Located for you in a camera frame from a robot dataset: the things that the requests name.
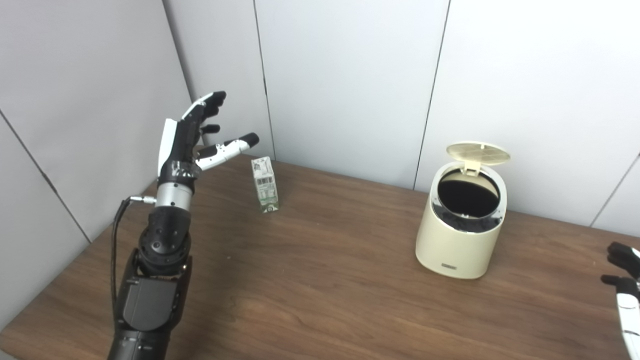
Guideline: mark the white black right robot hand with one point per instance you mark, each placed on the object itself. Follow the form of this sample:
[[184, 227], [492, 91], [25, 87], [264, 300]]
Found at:
[[629, 310]]

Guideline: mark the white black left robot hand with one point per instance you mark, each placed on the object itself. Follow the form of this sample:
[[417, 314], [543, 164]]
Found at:
[[177, 145]]

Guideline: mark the white green milk carton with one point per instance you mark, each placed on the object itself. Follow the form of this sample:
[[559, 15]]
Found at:
[[265, 185]]

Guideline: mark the cream-colored round bin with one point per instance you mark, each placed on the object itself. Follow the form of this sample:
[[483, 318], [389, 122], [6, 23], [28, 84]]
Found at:
[[455, 240]]

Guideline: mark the cream round bin lid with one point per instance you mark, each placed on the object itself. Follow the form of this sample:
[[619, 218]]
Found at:
[[477, 152]]

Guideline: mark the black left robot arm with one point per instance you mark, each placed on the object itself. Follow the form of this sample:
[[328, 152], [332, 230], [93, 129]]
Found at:
[[150, 300]]

